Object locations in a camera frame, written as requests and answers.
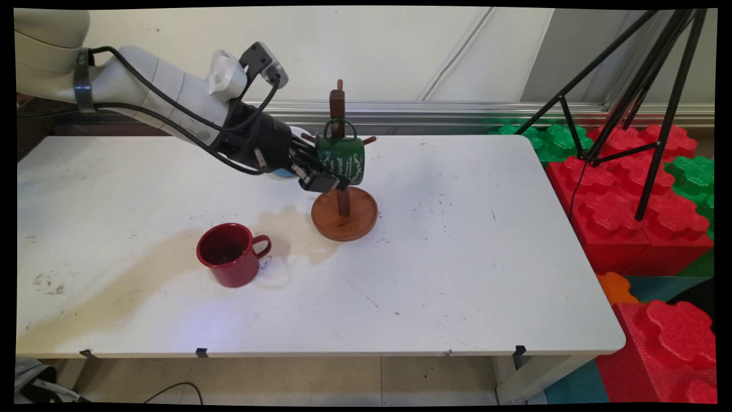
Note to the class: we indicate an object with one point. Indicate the red enamel mug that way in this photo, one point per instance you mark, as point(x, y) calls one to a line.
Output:
point(229, 254)

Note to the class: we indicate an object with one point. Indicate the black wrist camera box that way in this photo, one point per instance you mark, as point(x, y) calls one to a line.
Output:
point(266, 62)

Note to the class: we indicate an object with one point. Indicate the orange foam block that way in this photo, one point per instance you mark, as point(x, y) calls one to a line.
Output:
point(615, 288)

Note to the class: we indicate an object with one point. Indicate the black table edge clip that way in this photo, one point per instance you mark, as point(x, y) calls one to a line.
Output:
point(87, 353)
point(202, 352)
point(519, 351)

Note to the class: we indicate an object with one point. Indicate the white table leg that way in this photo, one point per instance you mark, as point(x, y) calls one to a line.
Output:
point(529, 380)

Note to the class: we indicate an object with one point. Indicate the large red foam block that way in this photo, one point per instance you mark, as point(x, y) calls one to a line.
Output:
point(615, 212)

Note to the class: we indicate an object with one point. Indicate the black tripod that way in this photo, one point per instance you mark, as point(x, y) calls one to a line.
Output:
point(649, 86)

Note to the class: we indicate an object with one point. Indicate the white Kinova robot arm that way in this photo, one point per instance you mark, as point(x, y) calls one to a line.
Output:
point(143, 86)

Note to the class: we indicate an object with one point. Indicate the green foam block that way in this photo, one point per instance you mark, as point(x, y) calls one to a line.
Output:
point(695, 180)
point(552, 140)

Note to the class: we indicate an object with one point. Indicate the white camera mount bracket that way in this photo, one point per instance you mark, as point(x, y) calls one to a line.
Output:
point(226, 77)

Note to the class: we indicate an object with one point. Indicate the green enamel mug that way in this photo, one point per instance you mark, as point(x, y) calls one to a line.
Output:
point(346, 157)

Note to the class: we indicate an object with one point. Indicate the wooden mug tree stand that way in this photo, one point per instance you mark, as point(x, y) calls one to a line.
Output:
point(344, 214)

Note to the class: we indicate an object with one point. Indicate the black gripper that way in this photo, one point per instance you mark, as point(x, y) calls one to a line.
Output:
point(269, 140)

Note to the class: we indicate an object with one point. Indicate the teal foam floor mat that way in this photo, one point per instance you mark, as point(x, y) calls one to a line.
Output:
point(575, 386)

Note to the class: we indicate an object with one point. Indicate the blue and white bowl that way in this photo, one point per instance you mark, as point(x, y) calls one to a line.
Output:
point(302, 134)

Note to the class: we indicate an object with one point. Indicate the white wall conduit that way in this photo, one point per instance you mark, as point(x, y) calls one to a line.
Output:
point(457, 54)

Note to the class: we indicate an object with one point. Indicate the metal wall rail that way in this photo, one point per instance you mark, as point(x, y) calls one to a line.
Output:
point(434, 113)

